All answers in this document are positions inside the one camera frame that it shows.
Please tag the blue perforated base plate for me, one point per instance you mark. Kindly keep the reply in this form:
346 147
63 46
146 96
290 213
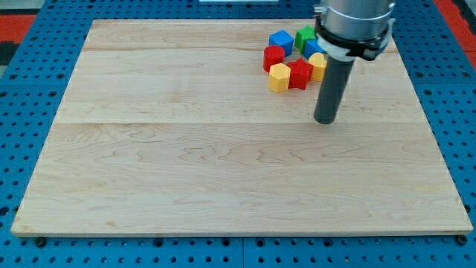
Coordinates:
36 77

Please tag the red cylinder block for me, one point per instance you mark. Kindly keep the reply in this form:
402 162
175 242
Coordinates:
272 55

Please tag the green block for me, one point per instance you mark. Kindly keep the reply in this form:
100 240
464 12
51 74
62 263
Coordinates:
302 36

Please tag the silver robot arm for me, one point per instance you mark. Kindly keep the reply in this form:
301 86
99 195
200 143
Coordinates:
347 29

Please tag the wooden board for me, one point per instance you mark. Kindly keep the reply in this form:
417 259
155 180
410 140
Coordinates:
167 129

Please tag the blue block behind heart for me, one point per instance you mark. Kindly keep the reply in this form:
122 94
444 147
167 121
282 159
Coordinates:
311 47

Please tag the yellow hexagon block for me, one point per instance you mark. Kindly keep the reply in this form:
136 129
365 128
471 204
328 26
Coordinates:
279 77

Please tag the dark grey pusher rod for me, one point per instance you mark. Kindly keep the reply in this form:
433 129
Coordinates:
332 90

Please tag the blue cube block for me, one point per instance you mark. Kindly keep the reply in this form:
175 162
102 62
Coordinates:
284 40

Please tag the red star block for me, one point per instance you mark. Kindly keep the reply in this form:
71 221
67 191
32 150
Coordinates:
301 73

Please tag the yellow heart block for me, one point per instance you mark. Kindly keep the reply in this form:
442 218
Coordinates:
319 63

